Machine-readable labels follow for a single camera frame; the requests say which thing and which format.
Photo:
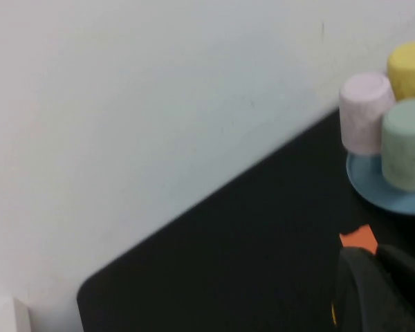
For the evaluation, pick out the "blue cup stand with posts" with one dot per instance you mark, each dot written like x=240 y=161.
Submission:
x=366 y=183

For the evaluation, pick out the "yellow speckled plastic cup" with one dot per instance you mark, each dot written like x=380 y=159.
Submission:
x=409 y=69

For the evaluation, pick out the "green speckled plastic cup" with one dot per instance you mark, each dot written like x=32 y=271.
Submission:
x=406 y=152

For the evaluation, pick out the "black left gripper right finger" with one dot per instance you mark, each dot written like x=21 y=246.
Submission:
x=413 y=273

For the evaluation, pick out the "pink speckled plastic cup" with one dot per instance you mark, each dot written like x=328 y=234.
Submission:
x=361 y=114

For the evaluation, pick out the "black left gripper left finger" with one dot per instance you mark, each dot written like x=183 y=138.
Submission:
x=363 y=297

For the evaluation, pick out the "orange foam cube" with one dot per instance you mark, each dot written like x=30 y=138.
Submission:
x=359 y=238

